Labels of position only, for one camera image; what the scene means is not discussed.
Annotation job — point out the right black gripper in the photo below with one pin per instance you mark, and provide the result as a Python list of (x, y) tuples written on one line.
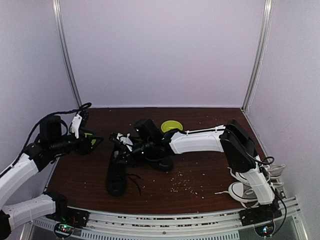
[(128, 156)]

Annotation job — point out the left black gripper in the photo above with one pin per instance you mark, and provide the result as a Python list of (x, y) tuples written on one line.
[(87, 149)]

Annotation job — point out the black sneaker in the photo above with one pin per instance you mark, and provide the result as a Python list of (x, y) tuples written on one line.
[(116, 178), (156, 159)]

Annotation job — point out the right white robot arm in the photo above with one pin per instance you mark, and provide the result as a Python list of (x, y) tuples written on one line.
[(230, 139)]

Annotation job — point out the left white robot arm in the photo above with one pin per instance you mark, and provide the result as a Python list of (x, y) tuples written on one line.
[(35, 157)]

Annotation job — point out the green plate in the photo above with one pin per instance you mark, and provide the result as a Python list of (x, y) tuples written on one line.
[(90, 138)]

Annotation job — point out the green bowl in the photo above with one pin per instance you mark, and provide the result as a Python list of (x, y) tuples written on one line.
[(171, 125)]

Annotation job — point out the grey sneaker front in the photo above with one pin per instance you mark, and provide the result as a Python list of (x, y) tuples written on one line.
[(243, 191)]

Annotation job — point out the grey sneaker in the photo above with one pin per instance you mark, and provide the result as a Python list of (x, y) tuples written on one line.
[(243, 191), (272, 173)]

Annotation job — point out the grey sneaker rear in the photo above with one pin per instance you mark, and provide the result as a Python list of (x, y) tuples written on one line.
[(272, 173)]

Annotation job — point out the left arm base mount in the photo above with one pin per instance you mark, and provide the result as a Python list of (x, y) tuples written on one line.
[(68, 222)]

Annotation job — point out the aluminium front rail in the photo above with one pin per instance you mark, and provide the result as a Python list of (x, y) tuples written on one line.
[(219, 225)]

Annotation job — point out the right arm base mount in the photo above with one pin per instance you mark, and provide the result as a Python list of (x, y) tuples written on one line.
[(262, 218)]

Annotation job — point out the left aluminium frame post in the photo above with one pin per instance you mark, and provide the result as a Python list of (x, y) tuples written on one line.
[(65, 52)]

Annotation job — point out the aluminium frame post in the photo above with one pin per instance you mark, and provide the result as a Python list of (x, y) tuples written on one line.
[(65, 52), (261, 47)]

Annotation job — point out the right aluminium frame post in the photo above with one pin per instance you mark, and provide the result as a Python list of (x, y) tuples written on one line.
[(261, 47)]

